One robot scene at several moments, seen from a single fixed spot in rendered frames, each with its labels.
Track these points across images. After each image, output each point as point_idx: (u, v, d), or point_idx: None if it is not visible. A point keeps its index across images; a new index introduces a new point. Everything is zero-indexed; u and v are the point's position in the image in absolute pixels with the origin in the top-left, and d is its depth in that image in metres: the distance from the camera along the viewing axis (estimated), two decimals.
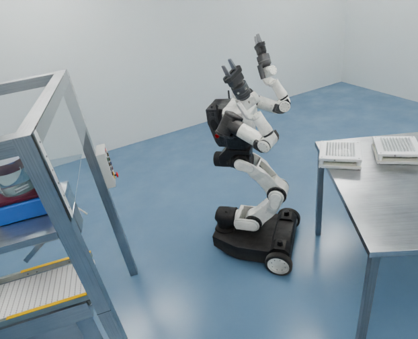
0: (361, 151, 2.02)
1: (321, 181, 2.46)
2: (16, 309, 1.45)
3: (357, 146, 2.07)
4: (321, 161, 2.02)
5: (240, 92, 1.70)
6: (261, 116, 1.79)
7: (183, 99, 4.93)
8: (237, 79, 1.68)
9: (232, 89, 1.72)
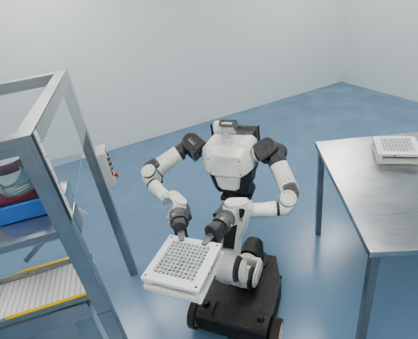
0: (166, 284, 1.19)
1: (321, 181, 2.46)
2: (16, 309, 1.45)
3: (183, 283, 1.18)
4: None
5: (171, 216, 1.49)
6: (159, 200, 1.64)
7: (183, 99, 4.93)
8: None
9: (180, 216, 1.48)
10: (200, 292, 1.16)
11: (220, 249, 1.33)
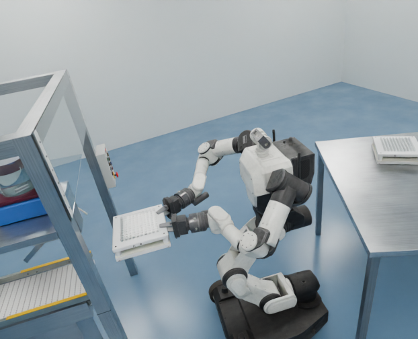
0: (112, 231, 1.50)
1: (321, 181, 2.46)
2: (16, 309, 1.45)
3: (116, 239, 1.44)
4: None
5: (177, 192, 1.66)
6: None
7: (183, 99, 4.93)
8: None
9: (179, 196, 1.62)
10: (117, 253, 1.40)
11: (166, 239, 1.43)
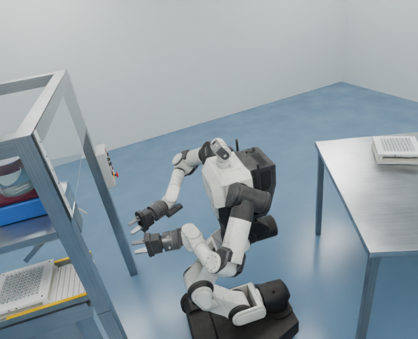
0: None
1: (321, 181, 2.46)
2: None
3: None
4: None
5: (150, 204, 1.67)
6: None
7: (183, 99, 4.93)
8: None
9: (152, 209, 1.63)
10: None
11: (44, 301, 1.40)
